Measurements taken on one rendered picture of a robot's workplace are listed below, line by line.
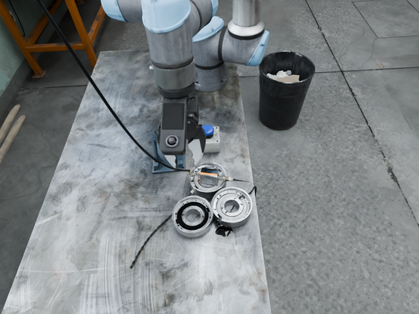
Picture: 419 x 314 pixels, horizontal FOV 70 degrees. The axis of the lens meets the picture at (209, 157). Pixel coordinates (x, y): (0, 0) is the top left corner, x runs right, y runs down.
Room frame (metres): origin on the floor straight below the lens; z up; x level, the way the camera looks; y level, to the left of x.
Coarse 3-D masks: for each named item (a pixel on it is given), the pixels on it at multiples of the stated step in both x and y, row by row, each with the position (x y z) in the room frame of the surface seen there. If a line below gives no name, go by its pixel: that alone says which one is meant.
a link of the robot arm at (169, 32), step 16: (144, 0) 0.47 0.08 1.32; (160, 0) 0.45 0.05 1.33; (176, 0) 0.46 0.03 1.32; (144, 16) 0.47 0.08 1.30; (160, 16) 0.45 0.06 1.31; (176, 16) 0.45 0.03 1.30; (192, 16) 0.49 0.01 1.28; (160, 32) 0.44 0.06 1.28; (176, 32) 0.45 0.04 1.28; (192, 32) 0.47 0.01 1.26; (160, 48) 0.44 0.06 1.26; (176, 48) 0.44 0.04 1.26; (192, 48) 0.47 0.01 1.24; (160, 64) 0.44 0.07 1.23; (176, 64) 0.44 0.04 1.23
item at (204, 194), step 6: (204, 162) 0.53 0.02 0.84; (210, 162) 0.53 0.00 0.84; (198, 168) 0.52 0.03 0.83; (216, 168) 0.52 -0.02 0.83; (222, 168) 0.51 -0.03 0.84; (222, 174) 0.49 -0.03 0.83; (192, 180) 0.48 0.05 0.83; (198, 180) 0.48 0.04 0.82; (192, 186) 0.46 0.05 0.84; (204, 186) 0.46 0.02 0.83; (210, 186) 0.46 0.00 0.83; (222, 186) 0.45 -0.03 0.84; (198, 192) 0.44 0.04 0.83; (204, 192) 0.43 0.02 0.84; (210, 192) 0.43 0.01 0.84; (216, 192) 0.44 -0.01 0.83
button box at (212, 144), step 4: (216, 128) 0.66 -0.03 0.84; (216, 132) 0.64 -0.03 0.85; (208, 136) 0.62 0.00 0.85; (212, 136) 0.63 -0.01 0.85; (216, 136) 0.63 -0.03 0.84; (208, 140) 0.61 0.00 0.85; (212, 140) 0.61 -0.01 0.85; (216, 140) 0.61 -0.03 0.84; (208, 144) 0.60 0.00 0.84; (212, 144) 0.60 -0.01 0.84; (216, 144) 0.60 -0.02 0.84; (208, 148) 0.60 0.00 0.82; (212, 148) 0.60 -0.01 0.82; (216, 148) 0.60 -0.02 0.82; (204, 152) 0.60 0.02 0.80; (208, 152) 0.60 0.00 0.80; (212, 152) 0.60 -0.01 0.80; (216, 152) 0.60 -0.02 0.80
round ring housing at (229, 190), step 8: (224, 192) 0.43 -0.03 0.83; (232, 192) 0.43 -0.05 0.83; (240, 192) 0.43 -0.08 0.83; (216, 200) 0.41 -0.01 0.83; (224, 200) 0.41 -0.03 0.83; (232, 200) 0.41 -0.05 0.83; (248, 200) 0.40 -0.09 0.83; (224, 208) 0.40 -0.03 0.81; (240, 208) 0.38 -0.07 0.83; (248, 208) 0.38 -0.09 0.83; (216, 216) 0.36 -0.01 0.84; (232, 216) 0.36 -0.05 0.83; (248, 216) 0.35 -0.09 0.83; (224, 224) 0.34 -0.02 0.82; (232, 224) 0.34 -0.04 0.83; (240, 224) 0.34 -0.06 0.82
